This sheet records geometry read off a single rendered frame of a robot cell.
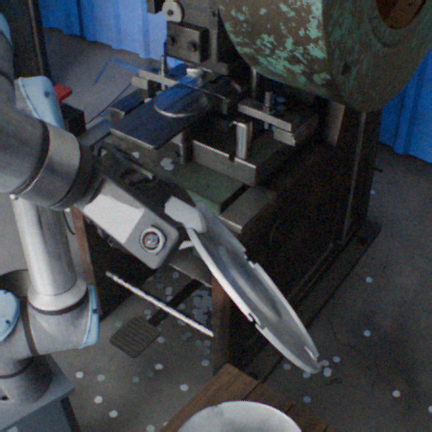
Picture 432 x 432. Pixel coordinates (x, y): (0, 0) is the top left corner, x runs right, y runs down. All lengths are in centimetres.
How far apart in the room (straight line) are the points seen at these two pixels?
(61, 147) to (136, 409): 131
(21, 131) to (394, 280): 177
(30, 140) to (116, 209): 11
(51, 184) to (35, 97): 41
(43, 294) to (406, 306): 131
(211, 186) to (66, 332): 49
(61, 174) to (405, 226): 193
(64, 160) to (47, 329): 64
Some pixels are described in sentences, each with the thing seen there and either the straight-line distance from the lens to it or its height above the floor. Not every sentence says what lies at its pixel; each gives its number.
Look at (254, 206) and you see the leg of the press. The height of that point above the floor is 64.
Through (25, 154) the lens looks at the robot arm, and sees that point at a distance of 54.
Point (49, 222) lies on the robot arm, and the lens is 105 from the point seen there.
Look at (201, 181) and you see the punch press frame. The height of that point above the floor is 64.
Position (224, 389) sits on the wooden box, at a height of 35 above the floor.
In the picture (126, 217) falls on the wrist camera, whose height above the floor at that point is 115.
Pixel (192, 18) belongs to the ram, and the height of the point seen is 99.
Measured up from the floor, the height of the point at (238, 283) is 98.
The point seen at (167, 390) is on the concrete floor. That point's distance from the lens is 182.
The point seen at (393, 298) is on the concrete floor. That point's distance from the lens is 210.
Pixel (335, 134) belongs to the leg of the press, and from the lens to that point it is 166.
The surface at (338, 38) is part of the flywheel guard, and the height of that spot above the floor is 117.
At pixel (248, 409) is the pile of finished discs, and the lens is 134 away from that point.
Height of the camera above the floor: 153
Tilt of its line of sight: 42 degrees down
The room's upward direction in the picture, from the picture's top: straight up
